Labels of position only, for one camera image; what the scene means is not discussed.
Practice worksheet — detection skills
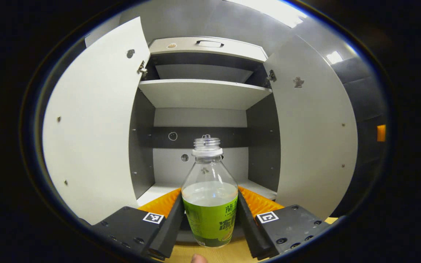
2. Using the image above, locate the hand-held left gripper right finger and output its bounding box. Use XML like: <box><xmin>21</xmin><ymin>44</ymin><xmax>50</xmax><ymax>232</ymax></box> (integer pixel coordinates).
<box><xmin>237</xmin><ymin>186</ymin><xmax>331</xmax><ymax>260</ymax></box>

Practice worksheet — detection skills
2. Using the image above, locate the clear bottle with green label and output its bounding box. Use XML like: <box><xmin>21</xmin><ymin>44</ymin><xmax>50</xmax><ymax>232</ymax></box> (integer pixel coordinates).
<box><xmin>181</xmin><ymin>134</ymin><xmax>239</xmax><ymax>248</ymax></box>

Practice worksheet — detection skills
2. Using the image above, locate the white cabinet shelf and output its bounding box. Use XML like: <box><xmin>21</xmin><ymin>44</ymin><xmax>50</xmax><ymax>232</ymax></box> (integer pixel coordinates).
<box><xmin>138</xmin><ymin>79</ymin><xmax>272</xmax><ymax>111</ymax></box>

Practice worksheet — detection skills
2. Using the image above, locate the small ceiling light panel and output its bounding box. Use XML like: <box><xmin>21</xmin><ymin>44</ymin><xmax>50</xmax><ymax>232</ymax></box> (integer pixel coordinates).
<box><xmin>326</xmin><ymin>51</ymin><xmax>344</xmax><ymax>65</ymax></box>

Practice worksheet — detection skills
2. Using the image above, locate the white cabinet door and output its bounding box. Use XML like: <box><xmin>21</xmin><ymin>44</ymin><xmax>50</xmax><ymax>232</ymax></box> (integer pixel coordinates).
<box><xmin>42</xmin><ymin>16</ymin><xmax>151</xmax><ymax>225</ymax></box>
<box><xmin>263</xmin><ymin>35</ymin><xmax>358</xmax><ymax>221</ymax></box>

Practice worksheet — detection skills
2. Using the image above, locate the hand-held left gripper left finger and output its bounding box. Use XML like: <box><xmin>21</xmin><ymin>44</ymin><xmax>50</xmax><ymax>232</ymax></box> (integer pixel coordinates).
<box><xmin>86</xmin><ymin>188</ymin><xmax>185</xmax><ymax>260</ymax></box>

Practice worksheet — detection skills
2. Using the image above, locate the grey and white cabinet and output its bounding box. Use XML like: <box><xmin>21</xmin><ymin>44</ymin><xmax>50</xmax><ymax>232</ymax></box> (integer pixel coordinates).
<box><xmin>129</xmin><ymin>36</ymin><xmax>281</xmax><ymax>209</ymax></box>

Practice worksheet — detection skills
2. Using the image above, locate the white cabinet drawer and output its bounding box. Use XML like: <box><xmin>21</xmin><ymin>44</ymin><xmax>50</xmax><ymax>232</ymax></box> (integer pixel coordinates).
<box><xmin>148</xmin><ymin>36</ymin><xmax>268</xmax><ymax>62</ymax></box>

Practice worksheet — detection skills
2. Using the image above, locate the black drawer handle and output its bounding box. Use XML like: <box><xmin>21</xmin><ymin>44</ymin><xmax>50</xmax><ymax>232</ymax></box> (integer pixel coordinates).
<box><xmin>196</xmin><ymin>40</ymin><xmax>225</xmax><ymax>48</ymax></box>

